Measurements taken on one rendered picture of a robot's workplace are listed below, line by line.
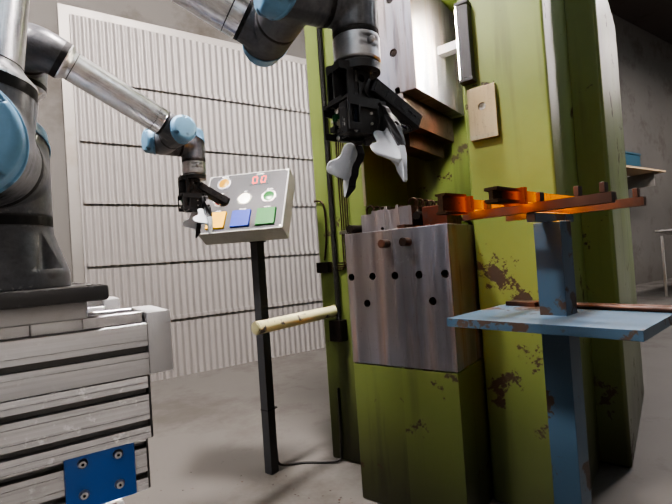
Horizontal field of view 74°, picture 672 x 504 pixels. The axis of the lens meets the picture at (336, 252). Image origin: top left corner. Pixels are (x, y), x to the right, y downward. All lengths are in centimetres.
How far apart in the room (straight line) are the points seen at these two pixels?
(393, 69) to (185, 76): 270
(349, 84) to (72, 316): 51
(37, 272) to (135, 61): 341
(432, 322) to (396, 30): 96
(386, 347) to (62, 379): 103
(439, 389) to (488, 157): 75
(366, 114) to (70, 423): 59
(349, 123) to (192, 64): 351
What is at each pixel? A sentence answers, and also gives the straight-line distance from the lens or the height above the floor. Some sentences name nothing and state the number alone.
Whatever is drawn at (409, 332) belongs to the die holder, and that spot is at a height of 58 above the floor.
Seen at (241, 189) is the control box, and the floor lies 113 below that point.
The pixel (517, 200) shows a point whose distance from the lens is 96.
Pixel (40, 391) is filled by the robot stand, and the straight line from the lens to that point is 70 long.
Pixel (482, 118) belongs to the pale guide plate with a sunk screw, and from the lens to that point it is 156.
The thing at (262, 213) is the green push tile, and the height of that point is 102.
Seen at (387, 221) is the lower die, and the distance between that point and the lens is 152.
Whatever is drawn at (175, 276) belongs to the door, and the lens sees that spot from 372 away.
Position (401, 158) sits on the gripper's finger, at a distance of 67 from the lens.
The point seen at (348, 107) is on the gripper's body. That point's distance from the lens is 68.
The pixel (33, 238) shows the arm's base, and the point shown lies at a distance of 70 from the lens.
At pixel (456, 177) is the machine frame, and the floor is 114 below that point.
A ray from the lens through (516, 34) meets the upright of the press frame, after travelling 163.
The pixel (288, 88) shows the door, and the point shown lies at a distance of 445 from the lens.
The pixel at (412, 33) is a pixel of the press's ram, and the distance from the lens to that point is 162.
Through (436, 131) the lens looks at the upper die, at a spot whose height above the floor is 128.
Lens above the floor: 83
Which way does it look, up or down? 1 degrees up
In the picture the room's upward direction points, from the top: 4 degrees counter-clockwise
